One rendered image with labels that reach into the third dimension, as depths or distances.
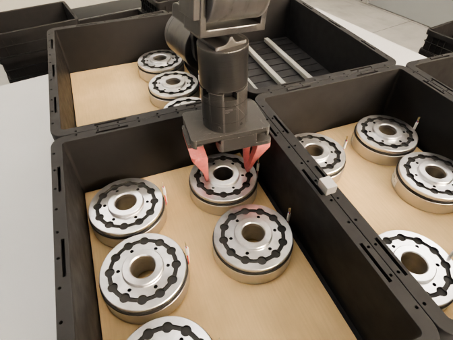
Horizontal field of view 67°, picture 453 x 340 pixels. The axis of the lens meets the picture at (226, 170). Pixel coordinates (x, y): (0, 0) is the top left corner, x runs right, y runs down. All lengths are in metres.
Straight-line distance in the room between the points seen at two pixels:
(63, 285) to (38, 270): 0.32
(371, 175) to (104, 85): 0.58
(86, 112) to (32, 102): 0.37
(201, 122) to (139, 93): 0.35
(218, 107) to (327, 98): 0.27
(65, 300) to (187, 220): 0.21
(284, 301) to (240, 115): 0.23
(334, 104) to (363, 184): 0.16
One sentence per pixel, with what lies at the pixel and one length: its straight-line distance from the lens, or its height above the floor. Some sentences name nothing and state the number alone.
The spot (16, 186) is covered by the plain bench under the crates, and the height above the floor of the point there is 0.70.
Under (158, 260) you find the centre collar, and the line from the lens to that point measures 0.43.
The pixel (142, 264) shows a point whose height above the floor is 0.85.
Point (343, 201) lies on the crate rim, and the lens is 0.41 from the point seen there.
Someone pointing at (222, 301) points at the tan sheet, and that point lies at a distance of 0.43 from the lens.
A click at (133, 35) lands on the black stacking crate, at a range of 0.88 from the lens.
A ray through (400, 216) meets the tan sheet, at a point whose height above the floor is 0.83.
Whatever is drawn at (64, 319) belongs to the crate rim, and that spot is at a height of 0.93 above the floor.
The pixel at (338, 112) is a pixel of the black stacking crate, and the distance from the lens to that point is 0.67.
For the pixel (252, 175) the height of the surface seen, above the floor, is 0.86.
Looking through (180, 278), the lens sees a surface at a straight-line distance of 0.42.
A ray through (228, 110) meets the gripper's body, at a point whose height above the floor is 0.99.
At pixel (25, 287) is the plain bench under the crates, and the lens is 0.67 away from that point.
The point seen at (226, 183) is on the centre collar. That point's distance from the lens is 0.49.
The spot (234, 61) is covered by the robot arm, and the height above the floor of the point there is 1.05.
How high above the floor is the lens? 1.23
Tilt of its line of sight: 44 degrees down
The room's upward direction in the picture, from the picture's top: straight up
